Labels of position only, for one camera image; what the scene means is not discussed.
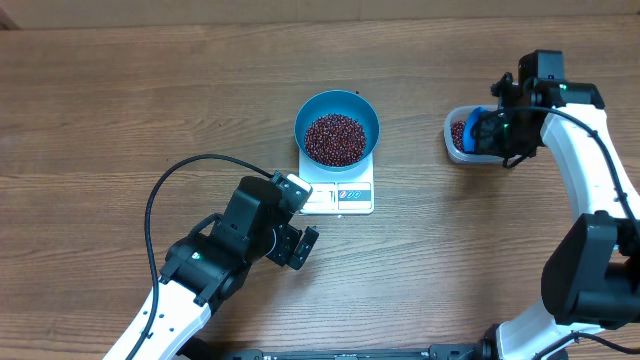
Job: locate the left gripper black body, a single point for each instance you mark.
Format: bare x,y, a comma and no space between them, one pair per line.
285,241

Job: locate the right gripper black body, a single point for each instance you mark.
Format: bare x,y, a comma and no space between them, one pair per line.
510,138

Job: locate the blue plastic measuring scoop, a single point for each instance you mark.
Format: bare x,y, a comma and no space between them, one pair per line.
468,138

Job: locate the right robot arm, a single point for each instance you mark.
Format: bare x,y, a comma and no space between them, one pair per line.
591,281

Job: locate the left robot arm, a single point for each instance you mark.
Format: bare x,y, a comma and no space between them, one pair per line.
212,262

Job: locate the white digital kitchen scale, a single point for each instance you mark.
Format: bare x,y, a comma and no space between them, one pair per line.
339,192

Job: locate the red beans in bowl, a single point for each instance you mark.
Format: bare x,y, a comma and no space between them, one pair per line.
335,140

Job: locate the teal metal bowl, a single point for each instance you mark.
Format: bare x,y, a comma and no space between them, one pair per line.
342,102

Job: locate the red beans in container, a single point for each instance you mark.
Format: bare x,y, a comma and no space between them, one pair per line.
457,134

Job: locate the clear plastic container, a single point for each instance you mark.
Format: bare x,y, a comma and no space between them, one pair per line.
461,114

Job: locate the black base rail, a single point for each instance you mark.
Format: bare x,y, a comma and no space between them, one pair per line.
434,352

